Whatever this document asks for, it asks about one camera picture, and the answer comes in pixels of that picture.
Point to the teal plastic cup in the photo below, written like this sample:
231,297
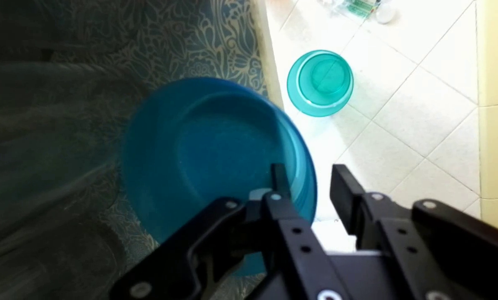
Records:
321,83

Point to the blue plastic bowl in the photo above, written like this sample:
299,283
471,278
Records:
204,155

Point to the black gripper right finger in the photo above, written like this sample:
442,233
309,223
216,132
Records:
437,250

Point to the crushed clear plastic wrapper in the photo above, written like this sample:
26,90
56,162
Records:
366,7

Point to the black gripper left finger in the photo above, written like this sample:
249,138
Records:
293,243

